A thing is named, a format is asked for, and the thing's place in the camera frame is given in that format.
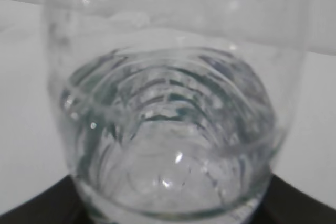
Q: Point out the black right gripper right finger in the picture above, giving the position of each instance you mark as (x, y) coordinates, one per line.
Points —
(284, 204)

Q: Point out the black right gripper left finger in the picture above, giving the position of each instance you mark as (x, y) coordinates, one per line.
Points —
(60, 204)

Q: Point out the clear water bottle green label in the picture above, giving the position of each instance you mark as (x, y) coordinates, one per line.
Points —
(173, 111)

